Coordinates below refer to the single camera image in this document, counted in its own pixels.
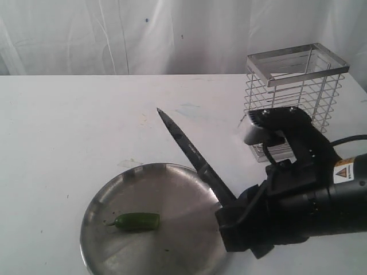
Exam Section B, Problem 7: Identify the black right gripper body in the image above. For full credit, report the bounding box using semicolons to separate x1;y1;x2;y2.
214;107;339;260

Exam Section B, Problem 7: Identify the black serrated knife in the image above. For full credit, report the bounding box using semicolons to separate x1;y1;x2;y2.
157;108;236;206

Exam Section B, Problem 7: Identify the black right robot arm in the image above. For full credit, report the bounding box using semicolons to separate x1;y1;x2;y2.
216;107;366;258

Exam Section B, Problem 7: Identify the round stainless steel plate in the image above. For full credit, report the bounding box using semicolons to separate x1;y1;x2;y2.
80;163;232;274

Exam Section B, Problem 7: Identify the white backdrop curtain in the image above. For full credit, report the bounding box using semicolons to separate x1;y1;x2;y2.
1;1;366;81

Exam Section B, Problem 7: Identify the chrome wire utensil holder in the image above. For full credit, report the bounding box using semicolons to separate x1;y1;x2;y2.
243;43;351;163

